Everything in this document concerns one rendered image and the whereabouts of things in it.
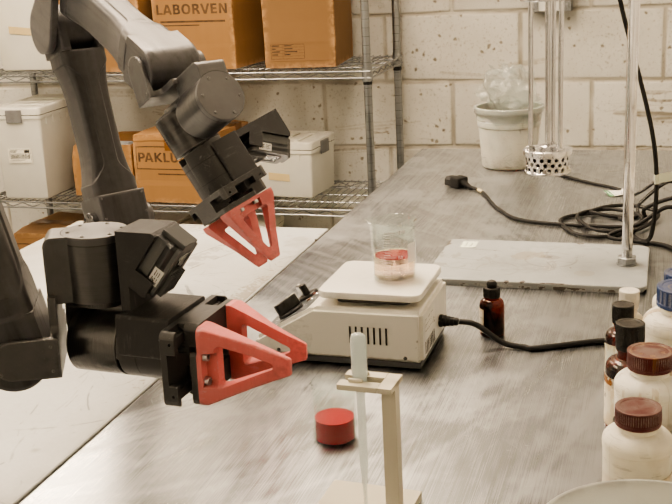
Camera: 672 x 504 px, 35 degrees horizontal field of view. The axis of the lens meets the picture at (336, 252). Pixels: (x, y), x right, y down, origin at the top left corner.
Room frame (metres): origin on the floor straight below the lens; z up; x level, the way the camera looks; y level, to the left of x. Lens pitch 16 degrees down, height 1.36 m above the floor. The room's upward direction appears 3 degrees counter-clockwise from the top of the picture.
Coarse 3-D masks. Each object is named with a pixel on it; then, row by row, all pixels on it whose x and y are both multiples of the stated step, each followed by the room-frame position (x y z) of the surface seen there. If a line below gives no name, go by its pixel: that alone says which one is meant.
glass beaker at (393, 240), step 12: (384, 216) 1.18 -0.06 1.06; (396, 216) 1.18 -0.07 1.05; (408, 216) 1.17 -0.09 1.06; (372, 228) 1.15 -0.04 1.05; (384, 228) 1.13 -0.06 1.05; (396, 228) 1.13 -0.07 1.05; (408, 228) 1.14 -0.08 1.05; (372, 240) 1.15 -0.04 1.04; (384, 240) 1.13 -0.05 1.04; (396, 240) 1.13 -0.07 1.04; (408, 240) 1.13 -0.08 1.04; (372, 252) 1.15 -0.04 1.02; (384, 252) 1.13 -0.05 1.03; (396, 252) 1.13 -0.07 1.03; (408, 252) 1.13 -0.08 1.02; (372, 264) 1.16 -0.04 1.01; (384, 264) 1.13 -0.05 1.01; (396, 264) 1.13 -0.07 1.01; (408, 264) 1.13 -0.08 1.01; (384, 276) 1.13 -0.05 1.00; (396, 276) 1.13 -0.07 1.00; (408, 276) 1.13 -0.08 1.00
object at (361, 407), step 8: (360, 392) 0.78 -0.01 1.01; (360, 400) 0.78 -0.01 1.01; (360, 408) 0.78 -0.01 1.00; (360, 416) 0.78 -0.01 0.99; (360, 424) 0.78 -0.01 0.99; (360, 432) 0.78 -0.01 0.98; (360, 440) 0.78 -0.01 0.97; (360, 448) 0.78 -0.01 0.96; (360, 456) 0.78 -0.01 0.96; (360, 464) 0.78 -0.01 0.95
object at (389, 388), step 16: (336, 384) 0.77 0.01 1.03; (352, 384) 0.77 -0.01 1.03; (368, 384) 0.77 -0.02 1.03; (384, 384) 0.77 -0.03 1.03; (384, 400) 0.77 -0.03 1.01; (384, 416) 0.77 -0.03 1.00; (384, 432) 0.77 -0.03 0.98; (400, 432) 0.77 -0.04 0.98; (384, 448) 0.77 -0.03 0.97; (400, 448) 0.77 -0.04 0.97; (384, 464) 0.77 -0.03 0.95; (400, 464) 0.77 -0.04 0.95; (336, 480) 0.83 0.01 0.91; (400, 480) 0.77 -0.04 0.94; (336, 496) 0.80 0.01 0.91; (352, 496) 0.80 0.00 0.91; (368, 496) 0.80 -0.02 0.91; (384, 496) 0.80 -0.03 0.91; (400, 496) 0.77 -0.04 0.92; (416, 496) 0.80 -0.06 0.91
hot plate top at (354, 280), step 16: (336, 272) 1.19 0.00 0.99; (352, 272) 1.18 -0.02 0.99; (368, 272) 1.18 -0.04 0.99; (432, 272) 1.17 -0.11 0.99; (320, 288) 1.13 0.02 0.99; (336, 288) 1.13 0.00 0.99; (352, 288) 1.12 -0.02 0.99; (368, 288) 1.12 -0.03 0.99; (384, 288) 1.12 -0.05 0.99; (400, 288) 1.12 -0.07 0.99; (416, 288) 1.11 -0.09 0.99
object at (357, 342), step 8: (352, 336) 0.78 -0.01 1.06; (360, 336) 0.78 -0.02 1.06; (352, 344) 0.78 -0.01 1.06; (360, 344) 0.78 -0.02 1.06; (352, 352) 0.78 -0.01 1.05; (360, 352) 0.78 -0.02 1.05; (352, 360) 0.78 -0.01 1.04; (360, 360) 0.78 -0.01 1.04; (352, 368) 0.78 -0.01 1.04; (360, 368) 0.78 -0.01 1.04; (352, 376) 0.78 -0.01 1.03; (360, 376) 0.78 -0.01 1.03
